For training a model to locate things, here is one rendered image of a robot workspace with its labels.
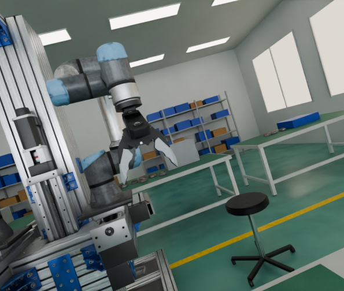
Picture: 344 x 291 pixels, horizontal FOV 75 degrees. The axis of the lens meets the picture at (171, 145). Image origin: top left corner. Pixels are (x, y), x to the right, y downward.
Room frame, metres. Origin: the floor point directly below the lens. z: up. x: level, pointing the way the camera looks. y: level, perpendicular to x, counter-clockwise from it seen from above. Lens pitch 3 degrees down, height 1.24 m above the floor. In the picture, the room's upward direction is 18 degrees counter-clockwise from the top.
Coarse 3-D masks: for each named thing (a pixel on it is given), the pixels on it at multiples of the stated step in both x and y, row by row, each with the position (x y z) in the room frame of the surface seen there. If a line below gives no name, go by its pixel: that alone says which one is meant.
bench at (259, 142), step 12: (324, 120) 3.29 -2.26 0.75; (336, 120) 3.19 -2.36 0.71; (288, 132) 3.23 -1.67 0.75; (300, 132) 3.10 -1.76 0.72; (324, 132) 4.11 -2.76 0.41; (240, 144) 3.59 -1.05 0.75; (252, 144) 3.20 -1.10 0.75; (264, 144) 3.01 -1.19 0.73; (336, 144) 3.94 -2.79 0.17; (264, 156) 3.04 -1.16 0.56; (336, 156) 3.22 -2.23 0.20; (240, 168) 3.83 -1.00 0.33; (264, 168) 3.07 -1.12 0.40; (312, 168) 3.14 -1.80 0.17; (264, 180) 3.20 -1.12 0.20; (276, 180) 3.05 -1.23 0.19
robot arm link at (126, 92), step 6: (120, 84) 0.56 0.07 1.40; (126, 84) 0.56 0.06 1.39; (132, 84) 0.58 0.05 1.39; (114, 90) 0.57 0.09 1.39; (120, 90) 0.56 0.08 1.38; (126, 90) 0.56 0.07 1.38; (132, 90) 0.57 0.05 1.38; (138, 90) 0.60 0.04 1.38; (108, 96) 0.59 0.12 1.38; (114, 96) 0.57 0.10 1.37; (120, 96) 0.56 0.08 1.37; (126, 96) 0.56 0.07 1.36; (132, 96) 0.57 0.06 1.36; (138, 96) 0.58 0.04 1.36; (114, 102) 0.57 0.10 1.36; (120, 102) 0.57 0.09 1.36
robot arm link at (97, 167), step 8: (96, 152) 0.99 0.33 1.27; (104, 152) 1.02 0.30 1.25; (88, 160) 0.97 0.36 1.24; (96, 160) 0.98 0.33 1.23; (104, 160) 0.99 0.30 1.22; (112, 160) 1.00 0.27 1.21; (88, 168) 0.97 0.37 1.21; (96, 168) 0.98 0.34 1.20; (104, 168) 0.99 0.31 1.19; (112, 168) 1.00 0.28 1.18; (88, 176) 0.98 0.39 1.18; (96, 176) 0.97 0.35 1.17; (104, 176) 0.98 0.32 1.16; (112, 176) 1.02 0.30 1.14; (88, 184) 0.99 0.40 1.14
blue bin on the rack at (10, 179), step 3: (12, 174) 5.82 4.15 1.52; (15, 174) 5.86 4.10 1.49; (3, 177) 5.78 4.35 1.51; (6, 177) 5.79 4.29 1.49; (9, 177) 5.80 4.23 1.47; (12, 177) 5.81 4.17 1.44; (15, 177) 5.82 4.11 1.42; (18, 177) 5.95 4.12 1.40; (6, 180) 5.78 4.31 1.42; (9, 180) 5.80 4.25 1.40; (12, 180) 5.81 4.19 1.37; (15, 180) 5.82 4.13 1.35; (18, 180) 5.90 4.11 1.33; (6, 183) 5.78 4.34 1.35; (9, 183) 5.79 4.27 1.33; (12, 183) 5.80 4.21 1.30
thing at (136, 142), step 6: (126, 102) 0.56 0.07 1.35; (132, 102) 0.57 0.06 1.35; (138, 102) 0.58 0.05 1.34; (120, 108) 0.57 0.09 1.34; (126, 108) 0.58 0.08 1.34; (132, 108) 0.59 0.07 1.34; (150, 126) 0.58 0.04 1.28; (126, 132) 0.56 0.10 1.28; (126, 138) 0.56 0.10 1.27; (144, 138) 0.57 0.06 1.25; (150, 138) 0.57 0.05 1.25; (132, 144) 0.57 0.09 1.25; (138, 144) 0.57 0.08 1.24
